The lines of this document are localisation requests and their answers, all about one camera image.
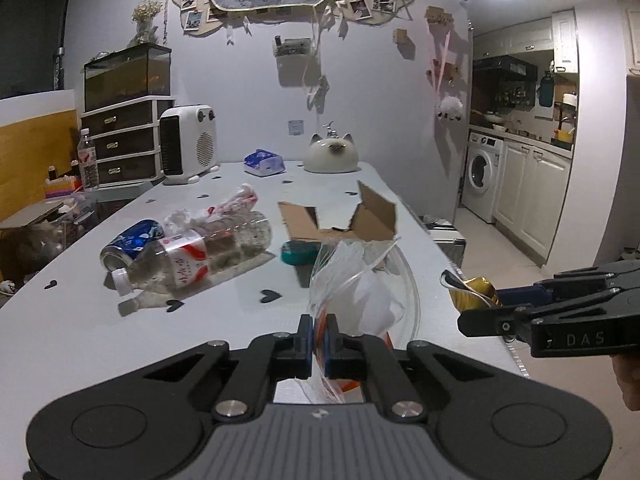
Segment crushed gold can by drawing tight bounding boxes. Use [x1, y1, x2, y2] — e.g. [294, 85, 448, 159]
[439, 270, 502, 313]

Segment clear plastic bag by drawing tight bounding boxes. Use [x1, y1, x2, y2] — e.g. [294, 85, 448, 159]
[297, 237, 421, 404]

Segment torn brown cardboard box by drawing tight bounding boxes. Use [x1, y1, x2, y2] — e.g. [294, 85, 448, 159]
[278, 181, 397, 242]

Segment white red plastic bag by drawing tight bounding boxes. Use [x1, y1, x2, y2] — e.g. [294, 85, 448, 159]
[160, 183, 258, 236]

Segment person's right hand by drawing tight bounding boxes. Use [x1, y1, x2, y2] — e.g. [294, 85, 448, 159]
[612, 356, 640, 412]

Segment white kitchen cabinets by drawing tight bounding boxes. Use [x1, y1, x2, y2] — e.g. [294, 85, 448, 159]
[494, 140, 570, 264]

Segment large clear plastic bottle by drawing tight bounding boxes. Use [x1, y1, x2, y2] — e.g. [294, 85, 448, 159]
[110, 210, 272, 302]

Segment white washing machine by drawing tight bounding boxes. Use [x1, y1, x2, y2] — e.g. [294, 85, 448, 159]
[461, 130, 504, 224]

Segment blue crushed soda can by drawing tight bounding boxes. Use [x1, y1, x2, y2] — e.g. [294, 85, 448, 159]
[100, 219, 164, 271]

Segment white cat-shaped ceramic jar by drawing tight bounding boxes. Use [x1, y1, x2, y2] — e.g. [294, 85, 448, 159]
[303, 133, 359, 174]

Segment blue tissue pack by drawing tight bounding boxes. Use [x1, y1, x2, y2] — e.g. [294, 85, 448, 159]
[243, 148, 285, 178]

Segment white fluffy sheep toy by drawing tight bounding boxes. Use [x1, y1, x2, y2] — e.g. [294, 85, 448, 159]
[437, 96, 464, 122]

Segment white space heater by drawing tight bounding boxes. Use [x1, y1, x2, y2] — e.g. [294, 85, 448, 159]
[160, 104, 219, 185]

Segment black white drawer unit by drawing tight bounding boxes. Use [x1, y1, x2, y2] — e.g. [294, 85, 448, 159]
[80, 96, 175, 186]

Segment water bottle red label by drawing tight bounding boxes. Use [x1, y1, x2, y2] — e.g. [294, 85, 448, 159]
[77, 128, 99, 190]

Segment glass fish tank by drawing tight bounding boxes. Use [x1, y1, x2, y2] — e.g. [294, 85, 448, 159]
[84, 44, 171, 112]

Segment dried flower bouquet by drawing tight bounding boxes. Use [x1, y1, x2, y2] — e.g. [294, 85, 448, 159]
[129, 0, 163, 47]

